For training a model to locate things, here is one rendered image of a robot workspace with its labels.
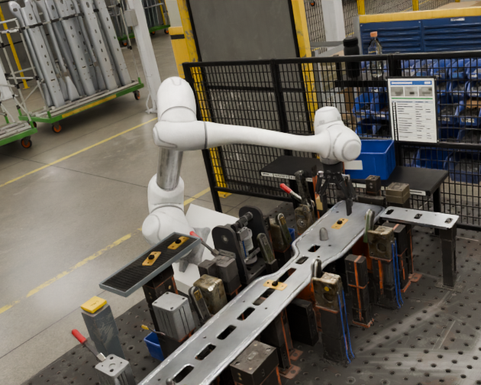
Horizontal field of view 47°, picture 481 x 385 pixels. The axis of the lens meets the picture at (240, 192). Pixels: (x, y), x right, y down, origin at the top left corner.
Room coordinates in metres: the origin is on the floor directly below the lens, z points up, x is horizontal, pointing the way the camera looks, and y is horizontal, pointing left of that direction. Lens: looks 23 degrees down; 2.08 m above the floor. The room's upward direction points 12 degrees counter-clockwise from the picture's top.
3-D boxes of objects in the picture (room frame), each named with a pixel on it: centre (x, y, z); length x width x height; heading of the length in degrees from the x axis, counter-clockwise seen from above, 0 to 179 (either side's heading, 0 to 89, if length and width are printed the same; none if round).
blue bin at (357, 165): (2.38, -0.57, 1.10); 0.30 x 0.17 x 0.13; 57
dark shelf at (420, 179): (2.43, -0.52, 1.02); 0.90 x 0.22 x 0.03; 47
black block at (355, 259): (1.72, -0.36, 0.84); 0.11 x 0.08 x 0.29; 47
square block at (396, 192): (2.09, -0.65, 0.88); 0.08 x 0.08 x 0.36; 47
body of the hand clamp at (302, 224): (2.08, -0.25, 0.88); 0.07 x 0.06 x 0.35; 47
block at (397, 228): (1.90, -0.56, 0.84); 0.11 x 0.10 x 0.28; 47
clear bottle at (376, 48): (2.52, -0.73, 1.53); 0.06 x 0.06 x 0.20
